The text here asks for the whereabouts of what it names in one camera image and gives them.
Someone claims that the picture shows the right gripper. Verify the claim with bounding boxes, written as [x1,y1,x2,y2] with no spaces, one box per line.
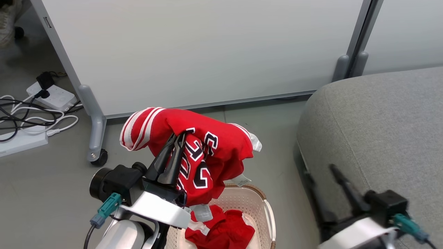
[304,164,398,249]

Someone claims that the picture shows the red garment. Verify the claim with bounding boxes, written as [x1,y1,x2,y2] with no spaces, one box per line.
[185,205,256,249]

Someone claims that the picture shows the teal right camera connector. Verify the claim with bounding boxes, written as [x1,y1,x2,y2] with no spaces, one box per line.
[392,213,430,245]

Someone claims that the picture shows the red basketball jersey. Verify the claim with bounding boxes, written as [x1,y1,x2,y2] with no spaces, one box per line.
[119,107,263,222]

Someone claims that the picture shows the long grey panel foot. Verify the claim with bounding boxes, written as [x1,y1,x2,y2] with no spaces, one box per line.
[78,84,107,162]

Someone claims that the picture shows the white floor cable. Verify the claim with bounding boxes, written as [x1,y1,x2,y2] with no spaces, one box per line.
[0,94,80,137]

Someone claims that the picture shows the beige sneaker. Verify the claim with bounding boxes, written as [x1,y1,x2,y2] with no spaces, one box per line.
[0,0,23,47]

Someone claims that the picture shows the cream perforated laundry basket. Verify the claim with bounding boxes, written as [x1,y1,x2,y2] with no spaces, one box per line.
[165,183,277,249]

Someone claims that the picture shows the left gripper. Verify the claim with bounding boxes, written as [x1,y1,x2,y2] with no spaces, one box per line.
[119,132,191,229]

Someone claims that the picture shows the wide white partition panel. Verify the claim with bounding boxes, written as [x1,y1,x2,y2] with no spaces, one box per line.
[30,0,373,119]

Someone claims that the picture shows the black floor cable bundle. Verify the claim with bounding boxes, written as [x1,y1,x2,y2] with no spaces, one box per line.
[0,98,84,143]

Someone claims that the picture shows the narrow white partition panel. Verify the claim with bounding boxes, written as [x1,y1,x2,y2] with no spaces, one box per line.
[362,0,443,76]

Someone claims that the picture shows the black left camera cable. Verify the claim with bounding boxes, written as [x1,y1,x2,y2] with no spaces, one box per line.
[83,224,96,249]

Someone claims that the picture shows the white long power strip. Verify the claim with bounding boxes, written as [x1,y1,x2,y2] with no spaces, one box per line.
[0,125,49,158]

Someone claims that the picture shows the black panel caster wheel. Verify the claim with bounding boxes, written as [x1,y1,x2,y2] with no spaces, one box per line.
[91,149,108,167]

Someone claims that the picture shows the teal left camera connector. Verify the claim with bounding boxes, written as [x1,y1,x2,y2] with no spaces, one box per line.
[90,193,123,229]

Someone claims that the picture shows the black power adapter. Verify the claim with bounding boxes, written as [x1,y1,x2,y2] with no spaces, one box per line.
[36,71,55,91]

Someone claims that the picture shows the grey fabric sofa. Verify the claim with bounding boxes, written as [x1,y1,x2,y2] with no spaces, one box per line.
[296,67,443,249]

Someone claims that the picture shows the short grey panel foot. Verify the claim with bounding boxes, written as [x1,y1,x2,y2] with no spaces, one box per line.
[332,54,351,83]
[351,51,369,78]

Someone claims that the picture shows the white square power strip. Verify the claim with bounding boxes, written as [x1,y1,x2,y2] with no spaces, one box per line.
[26,81,78,112]

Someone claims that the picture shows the teal camera connector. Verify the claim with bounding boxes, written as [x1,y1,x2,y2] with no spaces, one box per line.
[392,213,430,245]
[90,193,123,229]

